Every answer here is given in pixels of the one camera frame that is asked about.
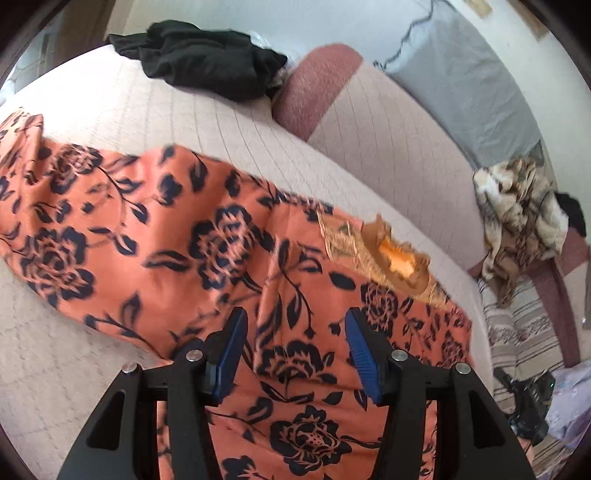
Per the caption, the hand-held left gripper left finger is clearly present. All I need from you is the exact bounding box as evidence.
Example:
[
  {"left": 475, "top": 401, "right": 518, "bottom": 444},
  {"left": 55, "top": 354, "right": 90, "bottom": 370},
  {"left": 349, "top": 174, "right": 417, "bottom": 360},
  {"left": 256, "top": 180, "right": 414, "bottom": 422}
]
[{"left": 55, "top": 307, "right": 250, "bottom": 480}]

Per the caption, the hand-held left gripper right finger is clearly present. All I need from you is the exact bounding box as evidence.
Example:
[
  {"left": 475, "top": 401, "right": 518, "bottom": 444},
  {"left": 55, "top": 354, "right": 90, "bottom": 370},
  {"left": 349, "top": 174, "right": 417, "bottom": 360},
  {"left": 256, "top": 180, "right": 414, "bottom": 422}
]
[{"left": 344, "top": 308, "right": 536, "bottom": 480}]

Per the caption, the orange floral garment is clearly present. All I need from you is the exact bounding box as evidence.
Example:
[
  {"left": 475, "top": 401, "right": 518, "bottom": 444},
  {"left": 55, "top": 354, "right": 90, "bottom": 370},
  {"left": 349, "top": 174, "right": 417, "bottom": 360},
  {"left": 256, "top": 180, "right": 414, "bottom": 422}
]
[{"left": 0, "top": 107, "right": 476, "bottom": 480}]

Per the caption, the striped cushion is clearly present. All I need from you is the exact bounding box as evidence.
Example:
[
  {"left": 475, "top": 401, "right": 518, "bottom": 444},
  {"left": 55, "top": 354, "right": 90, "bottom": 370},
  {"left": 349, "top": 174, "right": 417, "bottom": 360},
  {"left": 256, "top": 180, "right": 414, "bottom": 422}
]
[{"left": 475, "top": 272, "right": 566, "bottom": 416}]

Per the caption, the black plastic bag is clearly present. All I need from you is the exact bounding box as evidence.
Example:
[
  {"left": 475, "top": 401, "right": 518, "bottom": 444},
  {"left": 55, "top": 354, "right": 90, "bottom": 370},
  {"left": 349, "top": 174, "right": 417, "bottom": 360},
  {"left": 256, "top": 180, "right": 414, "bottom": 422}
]
[{"left": 494, "top": 367, "right": 557, "bottom": 446}]

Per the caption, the beige patterned cloth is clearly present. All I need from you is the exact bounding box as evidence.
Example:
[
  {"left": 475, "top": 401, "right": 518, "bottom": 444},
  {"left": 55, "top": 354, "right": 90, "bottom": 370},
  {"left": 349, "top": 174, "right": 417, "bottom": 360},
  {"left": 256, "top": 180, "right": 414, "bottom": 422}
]
[{"left": 472, "top": 157, "right": 568, "bottom": 309}]

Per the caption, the lilac floral garment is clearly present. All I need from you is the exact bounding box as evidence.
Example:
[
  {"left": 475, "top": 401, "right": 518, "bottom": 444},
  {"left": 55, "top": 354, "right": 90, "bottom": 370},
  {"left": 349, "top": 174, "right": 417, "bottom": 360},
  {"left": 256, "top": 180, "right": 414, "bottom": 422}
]
[{"left": 545, "top": 360, "right": 591, "bottom": 444}]

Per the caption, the small black garment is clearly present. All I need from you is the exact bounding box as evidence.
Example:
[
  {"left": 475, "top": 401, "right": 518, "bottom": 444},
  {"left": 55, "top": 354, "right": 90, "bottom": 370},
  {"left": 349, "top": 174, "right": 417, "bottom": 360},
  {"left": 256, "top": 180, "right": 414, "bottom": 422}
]
[{"left": 554, "top": 191, "right": 587, "bottom": 232}]

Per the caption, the grey blue pillow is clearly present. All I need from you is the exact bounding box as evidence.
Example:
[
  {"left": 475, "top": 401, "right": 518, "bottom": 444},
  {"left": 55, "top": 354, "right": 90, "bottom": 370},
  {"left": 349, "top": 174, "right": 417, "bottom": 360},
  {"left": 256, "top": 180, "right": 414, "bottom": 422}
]
[{"left": 374, "top": 0, "right": 546, "bottom": 169}]

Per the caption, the black cloth pile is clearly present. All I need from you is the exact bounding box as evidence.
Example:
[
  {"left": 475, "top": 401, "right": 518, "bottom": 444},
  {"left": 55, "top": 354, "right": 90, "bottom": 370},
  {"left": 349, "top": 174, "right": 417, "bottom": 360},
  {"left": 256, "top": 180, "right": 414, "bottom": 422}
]
[{"left": 108, "top": 19, "right": 288, "bottom": 102}]

